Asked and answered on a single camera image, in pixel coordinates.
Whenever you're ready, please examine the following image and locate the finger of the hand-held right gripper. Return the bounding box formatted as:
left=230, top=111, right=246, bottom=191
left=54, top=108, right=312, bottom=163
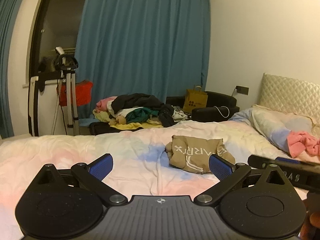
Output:
left=247, top=154, right=320, bottom=175
left=274, top=156, right=316, bottom=165

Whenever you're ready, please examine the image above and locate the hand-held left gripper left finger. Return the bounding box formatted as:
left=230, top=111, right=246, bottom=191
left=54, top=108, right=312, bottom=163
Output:
left=27, top=153, right=128, bottom=205

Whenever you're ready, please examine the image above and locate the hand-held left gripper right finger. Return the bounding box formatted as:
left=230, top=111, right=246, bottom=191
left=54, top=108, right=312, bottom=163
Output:
left=194, top=154, right=292, bottom=205

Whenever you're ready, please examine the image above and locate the khaki shirt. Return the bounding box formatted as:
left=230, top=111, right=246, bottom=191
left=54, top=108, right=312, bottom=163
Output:
left=165, top=135, right=236, bottom=175

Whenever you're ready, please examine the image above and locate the pile of clothes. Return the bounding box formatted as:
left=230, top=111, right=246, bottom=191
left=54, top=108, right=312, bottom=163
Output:
left=92, top=93, right=192, bottom=132

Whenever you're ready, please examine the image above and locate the pink cloth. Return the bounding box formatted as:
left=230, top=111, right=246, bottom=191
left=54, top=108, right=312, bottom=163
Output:
left=287, top=131, right=320, bottom=159

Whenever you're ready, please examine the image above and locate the pastel pillow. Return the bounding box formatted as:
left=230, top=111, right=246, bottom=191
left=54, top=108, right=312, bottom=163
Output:
left=229, top=104, right=320, bottom=156

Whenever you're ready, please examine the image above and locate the black bench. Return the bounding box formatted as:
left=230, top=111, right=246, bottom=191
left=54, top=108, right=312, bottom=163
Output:
left=89, top=121, right=146, bottom=136

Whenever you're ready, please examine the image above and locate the blue mat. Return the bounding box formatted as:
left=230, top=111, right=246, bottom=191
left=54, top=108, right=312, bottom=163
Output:
left=77, top=117, right=97, bottom=128

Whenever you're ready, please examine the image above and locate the black bag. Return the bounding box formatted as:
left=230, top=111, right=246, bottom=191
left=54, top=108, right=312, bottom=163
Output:
left=191, top=106, right=241, bottom=122

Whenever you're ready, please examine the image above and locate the black couch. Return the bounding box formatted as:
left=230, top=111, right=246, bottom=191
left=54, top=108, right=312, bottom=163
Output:
left=166, top=91, right=238, bottom=113

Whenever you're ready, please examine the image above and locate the quilted cream headboard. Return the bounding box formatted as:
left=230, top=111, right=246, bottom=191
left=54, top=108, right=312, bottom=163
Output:
left=257, top=73, right=320, bottom=128

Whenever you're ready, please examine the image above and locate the yellow paper bag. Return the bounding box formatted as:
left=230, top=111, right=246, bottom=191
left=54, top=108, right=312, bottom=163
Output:
left=182, top=85, right=208, bottom=114

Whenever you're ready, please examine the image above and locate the red fabric basket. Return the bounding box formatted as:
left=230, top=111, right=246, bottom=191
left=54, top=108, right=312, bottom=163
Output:
left=57, top=80, right=94, bottom=107

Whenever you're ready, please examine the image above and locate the white exercise machine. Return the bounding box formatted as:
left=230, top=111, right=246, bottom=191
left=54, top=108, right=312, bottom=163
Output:
left=51, top=46, right=81, bottom=136

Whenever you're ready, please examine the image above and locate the wide blue curtain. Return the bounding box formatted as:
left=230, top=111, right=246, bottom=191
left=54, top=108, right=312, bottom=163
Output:
left=75, top=0, right=212, bottom=121

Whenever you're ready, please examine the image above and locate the narrow blue curtain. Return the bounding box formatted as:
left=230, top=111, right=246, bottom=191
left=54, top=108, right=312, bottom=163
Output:
left=0, top=0, right=28, bottom=140

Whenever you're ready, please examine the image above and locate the dark window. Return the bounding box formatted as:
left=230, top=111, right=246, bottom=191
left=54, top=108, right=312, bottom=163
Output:
left=29, top=0, right=92, bottom=81

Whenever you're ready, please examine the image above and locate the white charger cable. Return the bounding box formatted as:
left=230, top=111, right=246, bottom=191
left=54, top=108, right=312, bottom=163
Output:
left=212, top=106, right=230, bottom=118

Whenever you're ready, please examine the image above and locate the dark wall socket with plug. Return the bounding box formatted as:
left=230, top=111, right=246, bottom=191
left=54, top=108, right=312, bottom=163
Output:
left=234, top=85, right=250, bottom=96

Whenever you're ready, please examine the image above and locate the white folding frame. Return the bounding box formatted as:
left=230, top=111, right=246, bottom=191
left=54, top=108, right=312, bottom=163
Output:
left=28, top=71, right=47, bottom=137

